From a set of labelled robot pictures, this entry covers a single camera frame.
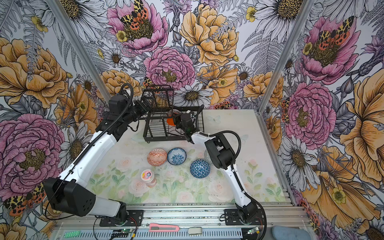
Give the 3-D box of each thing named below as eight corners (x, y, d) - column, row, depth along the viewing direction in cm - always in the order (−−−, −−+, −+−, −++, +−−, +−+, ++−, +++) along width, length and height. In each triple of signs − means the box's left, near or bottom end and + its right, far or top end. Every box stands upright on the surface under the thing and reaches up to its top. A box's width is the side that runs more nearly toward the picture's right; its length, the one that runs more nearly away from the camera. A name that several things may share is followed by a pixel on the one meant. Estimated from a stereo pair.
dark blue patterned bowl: (188, 170, 92) (187, 167, 89) (200, 159, 97) (200, 156, 93) (200, 182, 87) (200, 179, 84) (212, 170, 92) (212, 167, 89)
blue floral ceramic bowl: (167, 165, 94) (166, 161, 90) (169, 151, 100) (168, 147, 97) (186, 165, 94) (185, 161, 91) (186, 151, 100) (186, 147, 97)
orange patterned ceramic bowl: (147, 166, 93) (145, 163, 90) (150, 151, 100) (149, 148, 97) (166, 166, 93) (165, 163, 90) (168, 151, 100) (167, 148, 97)
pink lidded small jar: (145, 187, 86) (139, 180, 77) (147, 177, 90) (142, 169, 81) (156, 187, 86) (152, 180, 77) (158, 177, 90) (154, 169, 81)
